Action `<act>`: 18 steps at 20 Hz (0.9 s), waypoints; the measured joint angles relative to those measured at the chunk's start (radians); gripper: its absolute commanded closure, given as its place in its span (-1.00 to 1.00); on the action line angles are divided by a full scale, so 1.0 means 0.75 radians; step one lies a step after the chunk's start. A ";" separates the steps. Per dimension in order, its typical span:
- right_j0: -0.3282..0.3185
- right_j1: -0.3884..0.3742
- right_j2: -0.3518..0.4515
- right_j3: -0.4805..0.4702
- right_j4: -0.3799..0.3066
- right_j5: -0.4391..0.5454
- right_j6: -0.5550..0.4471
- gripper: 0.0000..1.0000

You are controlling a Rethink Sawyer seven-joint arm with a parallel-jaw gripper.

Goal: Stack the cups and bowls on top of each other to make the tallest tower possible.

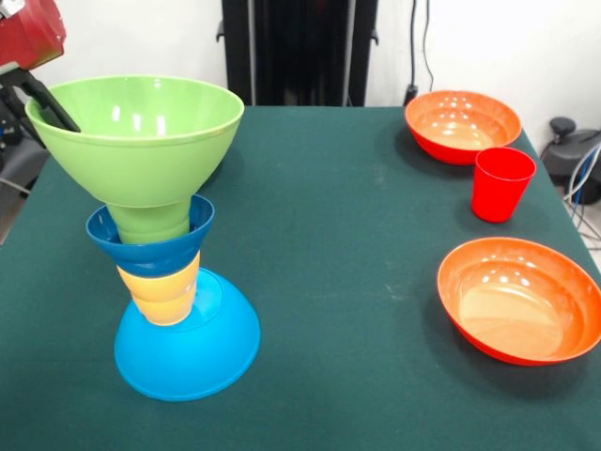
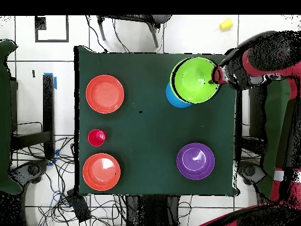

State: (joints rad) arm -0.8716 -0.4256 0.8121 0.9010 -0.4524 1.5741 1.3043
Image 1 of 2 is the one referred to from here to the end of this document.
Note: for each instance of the red plastic cup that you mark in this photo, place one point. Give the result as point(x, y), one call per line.
point(502, 188)

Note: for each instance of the light green plastic bowl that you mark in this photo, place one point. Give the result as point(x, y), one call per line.
point(136, 160)

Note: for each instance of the dark green tablecloth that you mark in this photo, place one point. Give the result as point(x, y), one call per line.
point(328, 263)

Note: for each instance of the black equipment box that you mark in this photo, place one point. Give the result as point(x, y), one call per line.
point(7, 131)

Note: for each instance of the yellow stepped plastic cup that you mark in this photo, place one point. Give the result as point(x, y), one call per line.
point(162, 300)

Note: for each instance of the orange plastic bowl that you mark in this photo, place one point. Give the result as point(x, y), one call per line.
point(516, 305)
point(462, 127)

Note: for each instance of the light blue plastic bowl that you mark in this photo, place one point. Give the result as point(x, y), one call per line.
point(197, 357)

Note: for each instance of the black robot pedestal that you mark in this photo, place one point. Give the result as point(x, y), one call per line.
point(291, 47)

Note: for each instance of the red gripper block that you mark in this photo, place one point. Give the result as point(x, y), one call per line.
point(28, 37)

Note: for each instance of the green stepped plastic cup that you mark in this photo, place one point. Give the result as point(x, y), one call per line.
point(150, 225)

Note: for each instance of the dark blue plastic bowl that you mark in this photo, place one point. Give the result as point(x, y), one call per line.
point(150, 258)

